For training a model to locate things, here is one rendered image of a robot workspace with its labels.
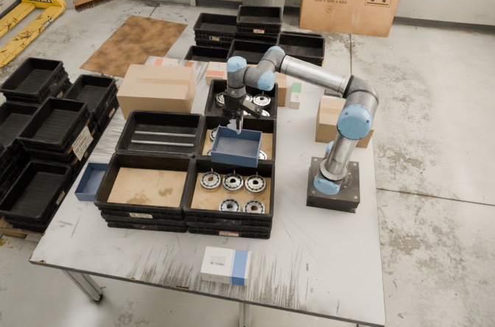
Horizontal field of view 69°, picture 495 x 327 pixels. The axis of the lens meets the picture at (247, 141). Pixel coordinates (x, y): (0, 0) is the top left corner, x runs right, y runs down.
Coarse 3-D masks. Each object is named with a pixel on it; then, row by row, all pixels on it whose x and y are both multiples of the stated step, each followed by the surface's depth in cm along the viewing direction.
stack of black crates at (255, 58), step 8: (240, 40) 322; (232, 48) 317; (240, 48) 327; (248, 48) 325; (256, 48) 324; (264, 48) 322; (232, 56) 323; (240, 56) 323; (248, 56) 323; (256, 56) 323; (248, 64) 305; (256, 64) 302
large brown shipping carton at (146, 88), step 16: (128, 80) 219; (144, 80) 219; (160, 80) 219; (176, 80) 219; (192, 80) 230; (128, 96) 210; (144, 96) 209; (160, 96) 210; (176, 96) 210; (192, 96) 233; (128, 112) 220
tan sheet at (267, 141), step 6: (264, 138) 198; (270, 138) 198; (204, 144) 195; (210, 144) 195; (264, 144) 195; (270, 144) 195; (204, 150) 192; (264, 150) 192; (270, 150) 193; (270, 156) 190
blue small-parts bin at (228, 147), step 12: (228, 132) 164; (252, 132) 161; (216, 144) 161; (228, 144) 164; (240, 144) 164; (252, 144) 164; (216, 156) 155; (228, 156) 153; (240, 156) 152; (252, 156) 160
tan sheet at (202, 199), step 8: (200, 176) 181; (224, 176) 181; (248, 176) 181; (200, 192) 175; (208, 192) 175; (216, 192) 175; (224, 192) 175; (240, 192) 175; (264, 192) 175; (192, 200) 172; (200, 200) 172; (208, 200) 172; (216, 200) 172; (240, 200) 172; (264, 200) 172; (200, 208) 169; (208, 208) 169; (216, 208) 169
